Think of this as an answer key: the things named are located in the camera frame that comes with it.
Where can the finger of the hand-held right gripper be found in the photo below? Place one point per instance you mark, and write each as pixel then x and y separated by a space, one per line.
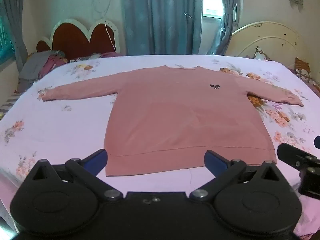
pixel 317 142
pixel 290 153

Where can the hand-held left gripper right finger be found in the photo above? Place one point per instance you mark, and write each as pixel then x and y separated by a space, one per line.
pixel 215 161

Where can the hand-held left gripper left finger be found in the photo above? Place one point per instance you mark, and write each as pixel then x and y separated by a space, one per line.
pixel 96 160

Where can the pink long-sleeve sweater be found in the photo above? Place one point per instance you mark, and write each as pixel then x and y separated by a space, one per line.
pixel 175 117

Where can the pile of clothes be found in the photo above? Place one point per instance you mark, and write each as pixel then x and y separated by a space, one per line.
pixel 37 65

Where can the lilac floral bedsheet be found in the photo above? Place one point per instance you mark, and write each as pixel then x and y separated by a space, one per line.
pixel 62 125

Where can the orange patterned pillow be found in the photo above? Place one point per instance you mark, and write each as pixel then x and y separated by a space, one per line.
pixel 302 67

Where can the white patterned pillow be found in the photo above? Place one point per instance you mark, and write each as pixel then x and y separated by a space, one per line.
pixel 261 54

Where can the grey striped sheet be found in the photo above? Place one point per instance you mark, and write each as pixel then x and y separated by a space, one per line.
pixel 8 103

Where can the magenta pillow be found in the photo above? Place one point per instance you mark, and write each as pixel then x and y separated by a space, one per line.
pixel 111 54

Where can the cream arched headboard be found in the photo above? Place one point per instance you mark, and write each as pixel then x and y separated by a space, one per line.
pixel 270 42

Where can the red white-framed headboard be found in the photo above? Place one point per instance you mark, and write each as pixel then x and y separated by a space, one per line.
pixel 75 40

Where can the tied blue curtain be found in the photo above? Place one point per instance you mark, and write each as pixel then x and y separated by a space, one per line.
pixel 228 17

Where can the metal curtain hook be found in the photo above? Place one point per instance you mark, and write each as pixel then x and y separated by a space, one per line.
pixel 188 15

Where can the teal window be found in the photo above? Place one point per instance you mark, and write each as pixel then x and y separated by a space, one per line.
pixel 6 40

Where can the wide blue curtain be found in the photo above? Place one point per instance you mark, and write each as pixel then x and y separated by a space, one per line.
pixel 160 17

